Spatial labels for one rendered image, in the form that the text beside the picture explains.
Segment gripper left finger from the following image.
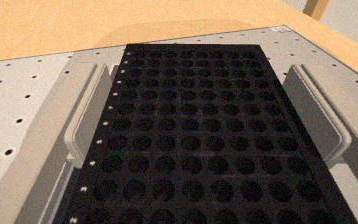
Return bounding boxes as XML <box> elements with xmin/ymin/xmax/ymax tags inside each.
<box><xmin>0</xmin><ymin>62</ymin><xmax>112</xmax><ymax>224</ymax></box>

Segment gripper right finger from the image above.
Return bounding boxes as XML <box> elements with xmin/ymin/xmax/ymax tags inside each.
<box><xmin>282</xmin><ymin>64</ymin><xmax>358</xmax><ymax>180</ymax></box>

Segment black well plate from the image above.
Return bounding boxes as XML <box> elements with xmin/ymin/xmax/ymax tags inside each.
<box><xmin>61</xmin><ymin>43</ymin><xmax>358</xmax><ymax>224</ymax></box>

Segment grey flat base plate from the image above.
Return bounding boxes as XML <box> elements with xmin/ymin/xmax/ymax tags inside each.
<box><xmin>0</xmin><ymin>24</ymin><xmax>358</xmax><ymax>224</ymax></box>

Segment dark grey plate nest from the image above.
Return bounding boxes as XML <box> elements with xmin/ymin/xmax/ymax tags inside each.
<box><xmin>48</xmin><ymin>64</ymin><xmax>119</xmax><ymax>224</ymax></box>

